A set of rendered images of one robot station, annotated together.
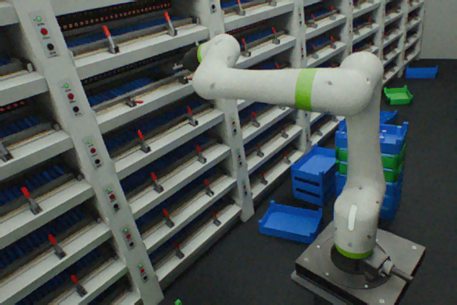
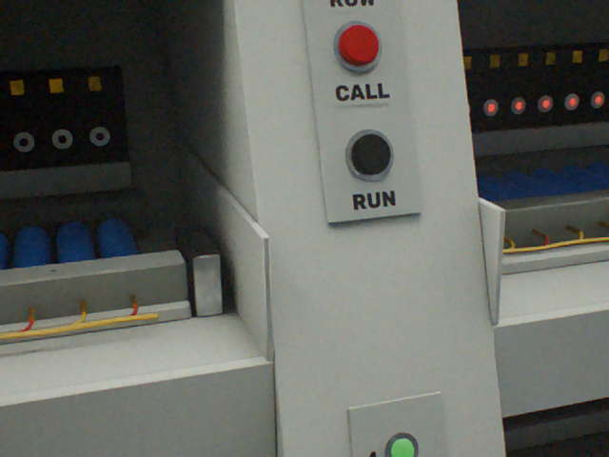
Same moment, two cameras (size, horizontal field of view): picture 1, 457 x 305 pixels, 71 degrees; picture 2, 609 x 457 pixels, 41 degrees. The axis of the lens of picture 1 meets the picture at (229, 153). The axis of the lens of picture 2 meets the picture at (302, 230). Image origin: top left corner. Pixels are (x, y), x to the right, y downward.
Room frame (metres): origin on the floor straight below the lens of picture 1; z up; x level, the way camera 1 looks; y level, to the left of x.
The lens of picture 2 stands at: (1.21, -0.17, 0.94)
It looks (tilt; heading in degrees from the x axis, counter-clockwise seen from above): 0 degrees down; 28
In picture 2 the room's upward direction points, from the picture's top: 6 degrees counter-clockwise
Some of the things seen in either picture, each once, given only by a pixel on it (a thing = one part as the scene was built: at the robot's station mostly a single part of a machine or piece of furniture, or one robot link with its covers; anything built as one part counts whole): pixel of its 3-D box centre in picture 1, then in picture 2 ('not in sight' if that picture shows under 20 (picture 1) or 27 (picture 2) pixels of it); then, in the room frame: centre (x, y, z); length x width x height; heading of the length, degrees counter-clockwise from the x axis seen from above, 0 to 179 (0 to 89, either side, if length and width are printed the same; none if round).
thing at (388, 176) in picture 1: (370, 161); not in sight; (1.44, -0.73, 0.28); 0.30 x 0.20 x 0.08; 50
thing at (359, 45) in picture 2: not in sight; (356, 47); (1.50, -0.05, 1.01); 0.02 x 0.01 x 0.02; 134
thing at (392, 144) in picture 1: (370, 134); not in sight; (1.44, -0.73, 0.44); 0.30 x 0.20 x 0.08; 50
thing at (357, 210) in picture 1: (356, 220); not in sight; (0.79, -0.36, 0.50); 0.16 x 0.13 x 0.19; 145
